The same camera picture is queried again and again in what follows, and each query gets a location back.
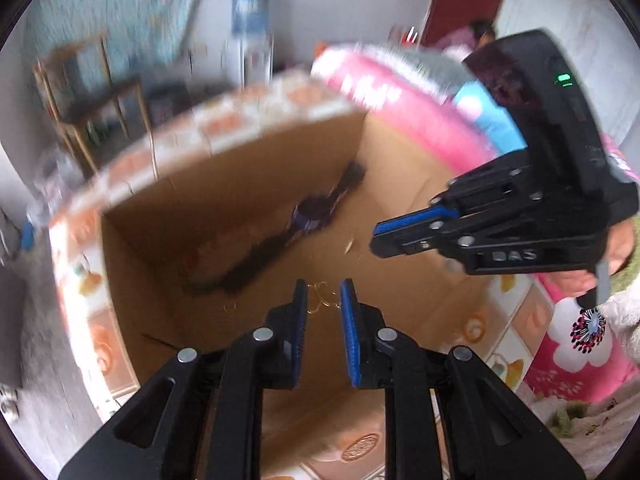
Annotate grey fleece blanket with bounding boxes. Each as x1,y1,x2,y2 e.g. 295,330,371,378
375,45,471,97

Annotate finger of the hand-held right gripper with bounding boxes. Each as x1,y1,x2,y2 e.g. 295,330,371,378
372,152,536,239
370,214,532,261

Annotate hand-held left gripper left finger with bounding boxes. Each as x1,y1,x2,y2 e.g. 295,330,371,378
59,279,308,480

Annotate black strap wristwatch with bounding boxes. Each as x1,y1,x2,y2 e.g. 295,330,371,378
180,160,368,297

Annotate green and white fleece clothing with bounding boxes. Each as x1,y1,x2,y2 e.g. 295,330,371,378
525,390,636,480

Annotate white plastic bag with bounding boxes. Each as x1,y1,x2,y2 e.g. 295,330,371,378
27,152,88,226

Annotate brown cardboard box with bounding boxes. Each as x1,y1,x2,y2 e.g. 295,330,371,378
97,110,501,463

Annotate white wardrobe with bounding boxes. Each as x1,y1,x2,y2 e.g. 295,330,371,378
497,0,633,151

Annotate teal floral cloth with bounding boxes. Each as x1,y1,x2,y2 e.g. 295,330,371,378
25,0,221,81

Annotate person's right hand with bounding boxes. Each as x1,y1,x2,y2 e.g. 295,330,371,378
542,212,640,306

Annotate wooden chair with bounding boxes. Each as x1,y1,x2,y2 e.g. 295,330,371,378
34,32,151,171

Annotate dark cabinet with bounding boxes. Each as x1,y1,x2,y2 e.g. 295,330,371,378
0,265,28,391

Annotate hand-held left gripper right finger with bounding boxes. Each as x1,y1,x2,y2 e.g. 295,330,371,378
340,278,587,480

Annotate tile and leaf print tablecloth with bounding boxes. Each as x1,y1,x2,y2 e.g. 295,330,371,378
47,67,556,480

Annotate thin gold chain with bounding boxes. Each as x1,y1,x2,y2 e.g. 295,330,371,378
306,280,346,313

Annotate white water dispenser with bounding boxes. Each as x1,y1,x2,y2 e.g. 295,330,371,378
222,35,276,88

